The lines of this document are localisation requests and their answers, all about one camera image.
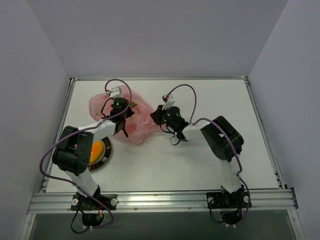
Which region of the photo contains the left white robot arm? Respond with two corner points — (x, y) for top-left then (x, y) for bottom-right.
(52, 97), (134, 210)

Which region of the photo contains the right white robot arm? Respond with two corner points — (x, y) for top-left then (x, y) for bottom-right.
(150, 105), (244, 207)

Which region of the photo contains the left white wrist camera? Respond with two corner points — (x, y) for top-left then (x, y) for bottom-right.
(107, 86), (124, 99)

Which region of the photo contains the aluminium table frame rail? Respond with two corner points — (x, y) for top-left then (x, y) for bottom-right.
(26, 76), (300, 215)

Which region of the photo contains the fake yellow orange mango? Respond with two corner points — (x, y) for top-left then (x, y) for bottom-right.
(89, 140), (105, 165)

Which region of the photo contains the fake berry sprig with leaves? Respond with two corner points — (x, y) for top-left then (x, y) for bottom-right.
(128, 102), (138, 109)

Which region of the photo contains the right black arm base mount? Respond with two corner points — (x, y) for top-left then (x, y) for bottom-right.
(206, 192), (252, 228)

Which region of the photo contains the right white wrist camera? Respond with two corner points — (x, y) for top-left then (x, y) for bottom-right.
(162, 94), (176, 110)

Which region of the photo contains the pink plastic bag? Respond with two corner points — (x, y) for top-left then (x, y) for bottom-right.
(88, 90), (158, 145)

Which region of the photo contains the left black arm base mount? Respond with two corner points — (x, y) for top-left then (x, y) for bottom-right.
(70, 193), (118, 228)

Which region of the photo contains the black rimmed ceramic plate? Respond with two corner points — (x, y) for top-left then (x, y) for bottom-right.
(88, 137), (112, 172)

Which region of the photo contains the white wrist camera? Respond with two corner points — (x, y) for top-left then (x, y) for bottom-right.
(107, 86), (124, 99)
(162, 94), (176, 110)

